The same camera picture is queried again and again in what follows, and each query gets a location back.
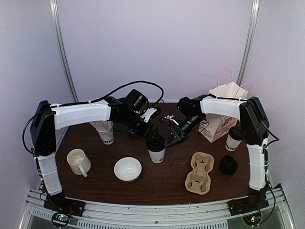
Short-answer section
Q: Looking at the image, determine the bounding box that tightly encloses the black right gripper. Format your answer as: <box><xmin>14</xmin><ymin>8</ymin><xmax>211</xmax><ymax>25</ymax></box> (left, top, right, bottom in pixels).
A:
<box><xmin>165</xmin><ymin>114</ymin><xmax>204</xmax><ymax>147</ymax></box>

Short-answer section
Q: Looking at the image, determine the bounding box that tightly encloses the aluminium frame left post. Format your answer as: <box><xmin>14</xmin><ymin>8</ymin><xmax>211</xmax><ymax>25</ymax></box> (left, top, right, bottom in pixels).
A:
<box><xmin>49</xmin><ymin>0</ymin><xmax>81</xmax><ymax>108</ymax></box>

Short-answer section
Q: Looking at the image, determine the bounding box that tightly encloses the brown pulp cup carrier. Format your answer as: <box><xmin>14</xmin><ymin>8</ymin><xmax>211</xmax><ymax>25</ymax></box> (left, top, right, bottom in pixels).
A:
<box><xmin>184</xmin><ymin>152</ymin><xmax>214</xmax><ymax>195</ymax></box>

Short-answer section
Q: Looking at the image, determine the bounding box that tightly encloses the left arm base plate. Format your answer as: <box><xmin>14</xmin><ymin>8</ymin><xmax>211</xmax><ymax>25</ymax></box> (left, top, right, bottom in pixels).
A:
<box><xmin>43</xmin><ymin>197</ymin><xmax>86</xmax><ymax>217</ymax></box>

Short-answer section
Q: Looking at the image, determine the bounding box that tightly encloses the black coffee cup lid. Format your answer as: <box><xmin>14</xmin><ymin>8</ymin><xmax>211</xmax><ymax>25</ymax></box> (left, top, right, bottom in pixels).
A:
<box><xmin>228</xmin><ymin>126</ymin><xmax>243</xmax><ymax>141</ymax></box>

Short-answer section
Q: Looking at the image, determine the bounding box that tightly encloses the cream ceramic mug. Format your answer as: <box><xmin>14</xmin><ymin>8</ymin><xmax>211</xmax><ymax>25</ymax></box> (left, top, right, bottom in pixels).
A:
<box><xmin>66</xmin><ymin>149</ymin><xmax>91</xmax><ymax>177</ymax></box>

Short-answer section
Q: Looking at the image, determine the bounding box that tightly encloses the white paper coffee cup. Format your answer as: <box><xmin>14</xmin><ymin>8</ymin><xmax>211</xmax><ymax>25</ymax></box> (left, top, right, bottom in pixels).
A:
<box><xmin>225</xmin><ymin>135</ymin><xmax>241</xmax><ymax>152</ymax></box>
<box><xmin>148</xmin><ymin>148</ymin><xmax>165</xmax><ymax>164</ymax></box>

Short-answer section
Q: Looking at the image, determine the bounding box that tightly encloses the white paper takeout bag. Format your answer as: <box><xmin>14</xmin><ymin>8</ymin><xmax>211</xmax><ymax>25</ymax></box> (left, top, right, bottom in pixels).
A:
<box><xmin>198</xmin><ymin>69</ymin><xmax>252</xmax><ymax>143</ymax></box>

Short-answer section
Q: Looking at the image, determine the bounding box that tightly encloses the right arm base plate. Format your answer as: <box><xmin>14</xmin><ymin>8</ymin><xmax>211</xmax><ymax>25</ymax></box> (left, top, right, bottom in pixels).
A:
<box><xmin>227</xmin><ymin>197</ymin><xmax>269</xmax><ymax>216</ymax></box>

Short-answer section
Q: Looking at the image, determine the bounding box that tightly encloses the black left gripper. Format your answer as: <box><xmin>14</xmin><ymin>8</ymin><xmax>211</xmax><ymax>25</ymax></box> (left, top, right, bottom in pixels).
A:
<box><xmin>119</xmin><ymin>110</ymin><xmax>161</xmax><ymax>141</ymax></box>

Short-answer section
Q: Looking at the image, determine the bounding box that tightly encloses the aluminium front table rail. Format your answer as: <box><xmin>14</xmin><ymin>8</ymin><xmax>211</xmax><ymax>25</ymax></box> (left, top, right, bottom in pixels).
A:
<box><xmin>17</xmin><ymin>188</ymin><xmax>296</xmax><ymax>229</ymax></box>

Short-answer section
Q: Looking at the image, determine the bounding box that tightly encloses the paper cup holding straws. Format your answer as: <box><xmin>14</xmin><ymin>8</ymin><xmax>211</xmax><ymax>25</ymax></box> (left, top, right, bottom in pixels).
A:
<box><xmin>90</xmin><ymin>121</ymin><xmax>114</xmax><ymax>145</ymax></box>

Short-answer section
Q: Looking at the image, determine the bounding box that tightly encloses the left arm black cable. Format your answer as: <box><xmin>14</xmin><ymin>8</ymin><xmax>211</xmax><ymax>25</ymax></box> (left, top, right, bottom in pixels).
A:
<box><xmin>21</xmin><ymin>80</ymin><xmax>165</xmax><ymax>155</ymax></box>

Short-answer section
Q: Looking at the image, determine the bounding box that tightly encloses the aluminium frame post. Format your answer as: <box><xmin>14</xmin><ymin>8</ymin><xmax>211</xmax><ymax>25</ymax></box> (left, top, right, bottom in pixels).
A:
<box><xmin>237</xmin><ymin>0</ymin><xmax>260</xmax><ymax>85</ymax></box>
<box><xmin>49</xmin><ymin>0</ymin><xmax>81</xmax><ymax>108</ymax></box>

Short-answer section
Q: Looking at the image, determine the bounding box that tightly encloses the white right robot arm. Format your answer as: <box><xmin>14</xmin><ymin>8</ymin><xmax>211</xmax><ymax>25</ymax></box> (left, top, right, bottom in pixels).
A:
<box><xmin>161</xmin><ymin>94</ymin><xmax>269</xmax><ymax>211</ymax></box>

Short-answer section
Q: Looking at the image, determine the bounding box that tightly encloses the white ceramic bowl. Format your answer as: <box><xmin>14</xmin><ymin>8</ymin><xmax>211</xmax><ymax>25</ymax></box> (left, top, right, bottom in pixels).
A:
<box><xmin>113</xmin><ymin>157</ymin><xmax>142</xmax><ymax>183</ymax></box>

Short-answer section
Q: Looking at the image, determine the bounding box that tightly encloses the stack of black lids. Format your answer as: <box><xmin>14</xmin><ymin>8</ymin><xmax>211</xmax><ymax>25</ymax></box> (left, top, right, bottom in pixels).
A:
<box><xmin>220</xmin><ymin>155</ymin><xmax>238</xmax><ymax>175</ymax></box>

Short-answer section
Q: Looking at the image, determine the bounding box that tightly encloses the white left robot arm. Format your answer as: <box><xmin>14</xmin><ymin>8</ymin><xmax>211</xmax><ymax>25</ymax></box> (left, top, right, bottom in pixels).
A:
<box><xmin>30</xmin><ymin>89</ymin><xmax>161</xmax><ymax>212</ymax></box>

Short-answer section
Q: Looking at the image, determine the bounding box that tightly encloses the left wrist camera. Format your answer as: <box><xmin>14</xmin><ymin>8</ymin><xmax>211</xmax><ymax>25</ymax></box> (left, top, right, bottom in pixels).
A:
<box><xmin>140</xmin><ymin>107</ymin><xmax>159</xmax><ymax>123</ymax></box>

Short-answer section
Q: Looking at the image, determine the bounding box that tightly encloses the aluminium frame right post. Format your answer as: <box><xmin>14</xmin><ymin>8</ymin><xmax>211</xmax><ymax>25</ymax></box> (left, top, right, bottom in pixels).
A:
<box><xmin>237</xmin><ymin>0</ymin><xmax>260</xmax><ymax>85</ymax></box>

